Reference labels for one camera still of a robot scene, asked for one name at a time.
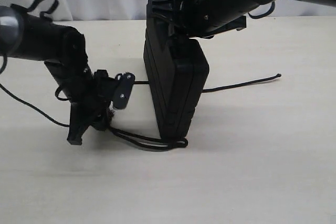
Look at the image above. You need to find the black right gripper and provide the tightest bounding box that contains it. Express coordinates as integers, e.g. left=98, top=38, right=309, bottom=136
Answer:
left=149, top=0, right=248, bottom=38

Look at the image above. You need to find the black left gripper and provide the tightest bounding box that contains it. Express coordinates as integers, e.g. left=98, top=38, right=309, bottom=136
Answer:
left=55, top=69, right=135, bottom=145

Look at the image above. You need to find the black plastic case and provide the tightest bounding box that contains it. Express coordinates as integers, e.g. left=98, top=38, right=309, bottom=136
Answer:
left=143, top=0, right=210, bottom=140

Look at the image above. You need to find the black cord with knot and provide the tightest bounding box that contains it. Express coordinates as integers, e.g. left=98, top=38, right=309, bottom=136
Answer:
left=106, top=71, right=282, bottom=151

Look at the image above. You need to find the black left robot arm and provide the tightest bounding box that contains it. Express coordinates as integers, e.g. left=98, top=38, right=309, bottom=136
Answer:
left=1, top=5, right=135, bottom=145

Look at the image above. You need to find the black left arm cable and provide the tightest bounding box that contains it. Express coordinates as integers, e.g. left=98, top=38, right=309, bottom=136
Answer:
left=0, top=0, right=71, bottom=128

